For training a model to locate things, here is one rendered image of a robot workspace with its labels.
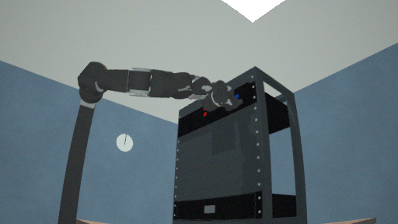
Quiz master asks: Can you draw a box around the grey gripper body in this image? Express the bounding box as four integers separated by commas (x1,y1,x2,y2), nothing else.
201,80,228,112

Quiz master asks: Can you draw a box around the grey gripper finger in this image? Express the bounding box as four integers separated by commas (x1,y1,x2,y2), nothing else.
223,98,243,111
227,85,243,103

